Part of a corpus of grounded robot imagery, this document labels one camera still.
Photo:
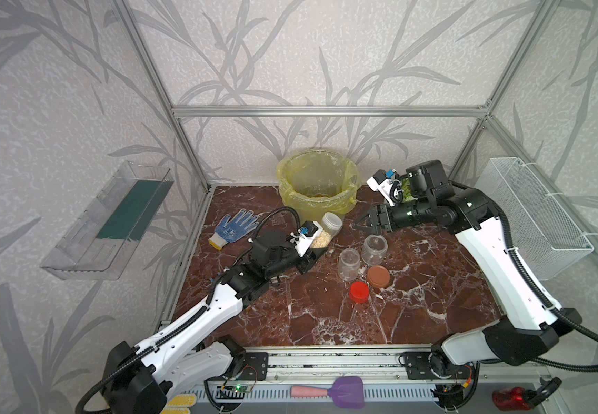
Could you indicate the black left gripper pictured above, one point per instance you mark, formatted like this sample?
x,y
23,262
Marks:
x,y
307,264

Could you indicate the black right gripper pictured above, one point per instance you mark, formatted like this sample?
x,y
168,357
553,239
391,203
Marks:
x,y
375,220

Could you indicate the brown-lidded oatmeal jar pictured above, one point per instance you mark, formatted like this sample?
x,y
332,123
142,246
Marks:
x,y
374,250

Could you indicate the small oatmeal jar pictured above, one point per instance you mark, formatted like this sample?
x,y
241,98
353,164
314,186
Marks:
x,y
331,225

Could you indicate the red-lidded oatmeal jar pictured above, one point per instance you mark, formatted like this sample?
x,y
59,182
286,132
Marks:
x,y
349,264

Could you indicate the brown jar lid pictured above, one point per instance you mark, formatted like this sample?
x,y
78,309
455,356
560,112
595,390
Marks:
x,y
378,277

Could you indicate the red jar lid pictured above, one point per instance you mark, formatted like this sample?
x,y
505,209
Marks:
x,y
359,292

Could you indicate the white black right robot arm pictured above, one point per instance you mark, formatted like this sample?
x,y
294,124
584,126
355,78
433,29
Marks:
x,y
533,320

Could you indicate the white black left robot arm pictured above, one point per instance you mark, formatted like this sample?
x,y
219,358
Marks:
x,y
145,377

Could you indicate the potted artificial flower plant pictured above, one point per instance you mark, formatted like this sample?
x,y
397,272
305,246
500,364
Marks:
x,y
405,190

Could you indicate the yellow plastic bin liner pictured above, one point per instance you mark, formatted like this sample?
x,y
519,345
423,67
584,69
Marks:
x,y
318,177

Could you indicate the blue dotted white work glove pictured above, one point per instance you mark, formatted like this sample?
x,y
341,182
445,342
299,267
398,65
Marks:
x,y
231,229

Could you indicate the yellow dotted glove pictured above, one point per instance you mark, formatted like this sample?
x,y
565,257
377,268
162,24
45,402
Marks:
x,y
181,404

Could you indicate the red black handheld tool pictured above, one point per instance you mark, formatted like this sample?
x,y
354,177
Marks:
x,y
524,399

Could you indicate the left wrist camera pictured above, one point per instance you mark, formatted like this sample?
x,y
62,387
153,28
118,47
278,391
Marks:
x,y
303,238

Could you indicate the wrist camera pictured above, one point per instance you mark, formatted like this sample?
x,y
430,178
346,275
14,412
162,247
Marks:
x,y
388,184
303,238

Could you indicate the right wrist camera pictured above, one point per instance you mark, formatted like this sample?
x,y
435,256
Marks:
x,y
388,184

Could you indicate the purple pink-handled scoop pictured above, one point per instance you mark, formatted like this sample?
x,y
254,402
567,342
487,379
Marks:
x,y
346,392

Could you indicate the white wire mesh basket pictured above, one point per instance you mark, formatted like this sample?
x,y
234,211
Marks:
x,y
547,237

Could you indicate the clear plastic wall shelf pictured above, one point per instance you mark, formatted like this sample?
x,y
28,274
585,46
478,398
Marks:
x,y
99,245

